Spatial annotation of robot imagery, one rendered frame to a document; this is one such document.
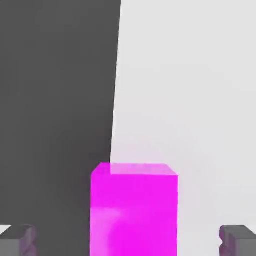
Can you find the small magenta cube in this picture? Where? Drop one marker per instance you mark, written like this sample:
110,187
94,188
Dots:
133,210

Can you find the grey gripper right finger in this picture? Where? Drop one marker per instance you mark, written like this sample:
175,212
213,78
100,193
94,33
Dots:
239,243

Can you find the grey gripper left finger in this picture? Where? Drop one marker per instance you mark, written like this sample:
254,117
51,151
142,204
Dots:
14,243

